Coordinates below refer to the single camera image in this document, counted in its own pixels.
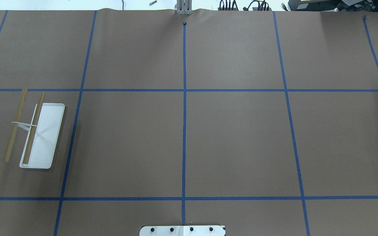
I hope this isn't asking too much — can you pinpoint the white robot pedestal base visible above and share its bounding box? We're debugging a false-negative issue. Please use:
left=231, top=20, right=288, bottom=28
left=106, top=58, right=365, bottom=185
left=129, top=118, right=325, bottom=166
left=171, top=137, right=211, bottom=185
left=139, top=225, right=226, bottom=236

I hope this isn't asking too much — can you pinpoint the white towel rack with wooden bars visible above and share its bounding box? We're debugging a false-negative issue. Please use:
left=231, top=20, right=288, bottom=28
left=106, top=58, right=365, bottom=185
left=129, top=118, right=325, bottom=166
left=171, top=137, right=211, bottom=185
left=2, top=87, right=66, bottom=170

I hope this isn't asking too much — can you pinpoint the black monitor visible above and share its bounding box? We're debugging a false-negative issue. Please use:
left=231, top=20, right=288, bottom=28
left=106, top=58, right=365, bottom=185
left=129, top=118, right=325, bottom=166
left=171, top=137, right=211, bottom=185
left=288, top=0, right=378, bottom=12

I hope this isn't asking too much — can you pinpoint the black cable hub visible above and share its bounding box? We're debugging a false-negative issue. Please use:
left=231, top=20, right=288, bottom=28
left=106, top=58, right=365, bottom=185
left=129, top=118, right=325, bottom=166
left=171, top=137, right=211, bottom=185
left=217, top=0, right=272, bottom=11

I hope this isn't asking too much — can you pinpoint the aluminium frame post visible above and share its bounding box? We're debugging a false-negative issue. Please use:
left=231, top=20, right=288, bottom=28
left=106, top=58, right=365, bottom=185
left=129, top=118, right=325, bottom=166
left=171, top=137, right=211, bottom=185
left=176, top=0, right=193, bottom=15

